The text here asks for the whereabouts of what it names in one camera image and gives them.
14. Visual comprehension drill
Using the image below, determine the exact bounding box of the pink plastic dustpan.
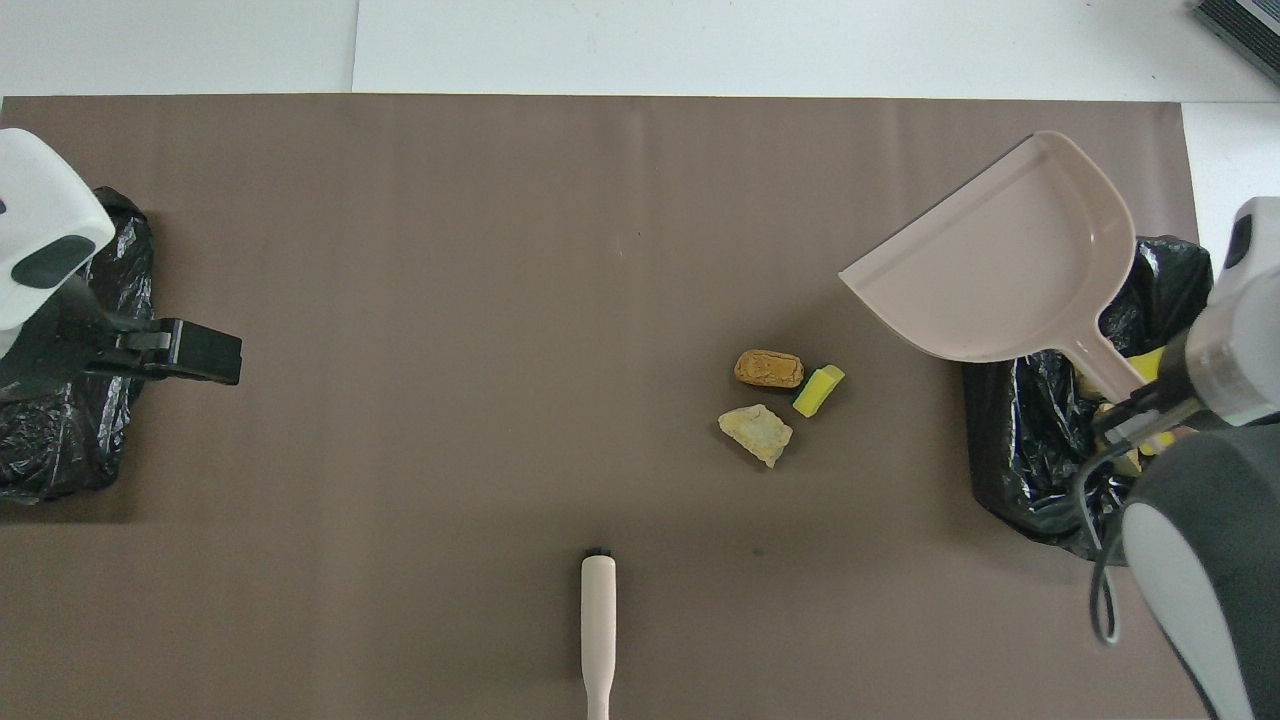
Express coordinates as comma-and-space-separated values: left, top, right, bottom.
838, 130, 1179, 456

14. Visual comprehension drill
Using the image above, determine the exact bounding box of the black bag lined bin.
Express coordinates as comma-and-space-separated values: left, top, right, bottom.
0, 186, 156, 506
960, 236, 1216, 563

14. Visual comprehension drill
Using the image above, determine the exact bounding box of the dark grey ribbed device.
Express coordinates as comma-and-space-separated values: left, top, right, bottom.
1193, 0, 1280, 86

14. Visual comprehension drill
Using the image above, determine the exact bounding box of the brown paper table mat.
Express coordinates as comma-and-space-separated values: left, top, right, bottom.
0, 95, 1253, 720

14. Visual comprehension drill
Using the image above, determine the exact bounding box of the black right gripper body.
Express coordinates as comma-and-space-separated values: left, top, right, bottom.
1092, 383, 1203, 448

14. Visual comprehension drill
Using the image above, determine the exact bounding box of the orange-brown bread roll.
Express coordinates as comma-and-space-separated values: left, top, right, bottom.
734, 350, 805, 390

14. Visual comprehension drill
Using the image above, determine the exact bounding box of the yellow green sponge scrap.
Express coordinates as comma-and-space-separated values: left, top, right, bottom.
792, 364, 846, 419

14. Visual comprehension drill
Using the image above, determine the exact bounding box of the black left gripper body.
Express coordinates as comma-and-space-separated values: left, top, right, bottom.
85, 318, 243, 387

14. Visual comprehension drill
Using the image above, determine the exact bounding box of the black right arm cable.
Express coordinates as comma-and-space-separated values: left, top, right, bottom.
1075, 440, 1136, 648

